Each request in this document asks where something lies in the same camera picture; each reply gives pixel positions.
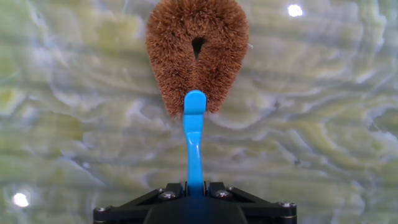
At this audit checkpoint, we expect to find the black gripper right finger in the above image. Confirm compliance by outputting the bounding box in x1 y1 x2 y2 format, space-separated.
205 182 298 224

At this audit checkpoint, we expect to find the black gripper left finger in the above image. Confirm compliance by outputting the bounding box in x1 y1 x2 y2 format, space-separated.
92 182 188 224

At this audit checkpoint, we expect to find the blue handled brown bristle brush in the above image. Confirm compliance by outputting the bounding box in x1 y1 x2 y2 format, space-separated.
145 0 249 197

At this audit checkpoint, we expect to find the green marble pattern mat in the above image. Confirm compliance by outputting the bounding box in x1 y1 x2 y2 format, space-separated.
0 0 398 224

